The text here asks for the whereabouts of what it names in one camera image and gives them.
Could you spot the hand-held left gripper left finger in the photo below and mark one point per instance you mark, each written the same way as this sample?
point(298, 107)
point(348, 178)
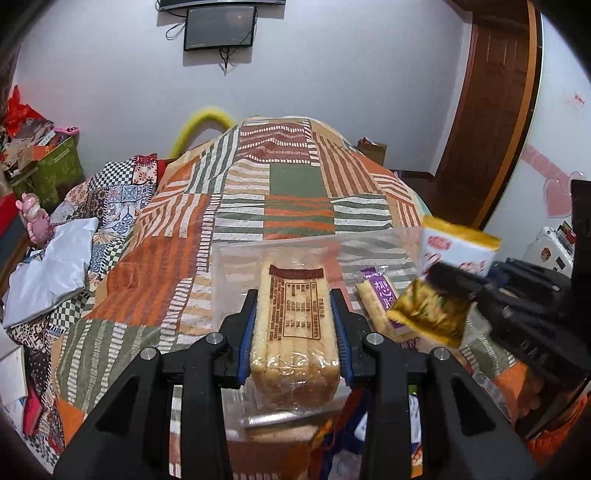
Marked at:
point(247, 344)

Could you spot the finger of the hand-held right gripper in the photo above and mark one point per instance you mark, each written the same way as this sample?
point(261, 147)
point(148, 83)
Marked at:
point(457, 279)

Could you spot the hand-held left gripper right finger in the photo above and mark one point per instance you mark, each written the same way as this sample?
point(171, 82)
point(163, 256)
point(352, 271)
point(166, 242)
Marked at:
point(344, 346)

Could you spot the yellow white gold snack packet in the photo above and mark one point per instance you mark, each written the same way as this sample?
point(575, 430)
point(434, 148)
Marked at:
point(455, 247)

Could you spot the sliced cake packet brown label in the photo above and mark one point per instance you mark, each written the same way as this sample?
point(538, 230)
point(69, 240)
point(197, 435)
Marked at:
point(295, 323)

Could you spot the clear plastic container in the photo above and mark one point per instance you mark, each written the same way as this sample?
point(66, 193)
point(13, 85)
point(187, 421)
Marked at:
point(238, 277)

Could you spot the cake packet purple label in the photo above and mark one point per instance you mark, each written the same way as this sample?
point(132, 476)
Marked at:
point(374, 300)

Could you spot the white radiator with stickers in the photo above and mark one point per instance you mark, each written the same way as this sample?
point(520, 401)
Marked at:
point(547, 249)

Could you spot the brown cardboard box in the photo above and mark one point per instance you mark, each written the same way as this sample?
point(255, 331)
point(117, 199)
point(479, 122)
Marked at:
point(371, 150)

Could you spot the striped patchwork blanket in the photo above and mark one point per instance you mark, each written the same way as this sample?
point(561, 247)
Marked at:
point(295, 184)

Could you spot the brown wooden door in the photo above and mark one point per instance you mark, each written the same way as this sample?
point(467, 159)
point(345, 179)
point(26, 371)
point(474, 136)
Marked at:
point(489, 115)

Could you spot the checkered patchwork quilt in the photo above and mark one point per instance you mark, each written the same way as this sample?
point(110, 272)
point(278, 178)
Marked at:
point(115, 194)

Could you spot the yellow foam tube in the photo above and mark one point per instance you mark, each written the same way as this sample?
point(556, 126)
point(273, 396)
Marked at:
point(203, 115)

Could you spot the pink plush toy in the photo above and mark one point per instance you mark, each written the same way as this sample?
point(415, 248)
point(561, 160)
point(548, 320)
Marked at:
point(34, 221)

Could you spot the green patterned box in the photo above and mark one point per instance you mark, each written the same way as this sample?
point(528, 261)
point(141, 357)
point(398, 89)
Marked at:
point(57, 166)

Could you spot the pile of papers and cardboard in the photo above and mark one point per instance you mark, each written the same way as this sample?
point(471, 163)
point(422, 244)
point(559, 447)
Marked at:
point(27, 141)

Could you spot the red plastic bag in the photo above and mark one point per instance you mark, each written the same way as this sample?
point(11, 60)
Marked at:
point(18, 110)

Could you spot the pink heart wall sticker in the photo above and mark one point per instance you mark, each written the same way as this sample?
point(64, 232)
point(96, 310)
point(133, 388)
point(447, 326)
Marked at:
point(554, 194)

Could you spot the red wall sticker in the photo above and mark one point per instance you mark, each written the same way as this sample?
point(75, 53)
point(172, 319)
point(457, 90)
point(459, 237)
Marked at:
point(577, 99)

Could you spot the small black wall monitor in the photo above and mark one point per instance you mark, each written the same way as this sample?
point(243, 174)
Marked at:
point(219, 27)

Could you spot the black wall television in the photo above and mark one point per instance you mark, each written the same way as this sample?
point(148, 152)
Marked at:
point(221, 3)

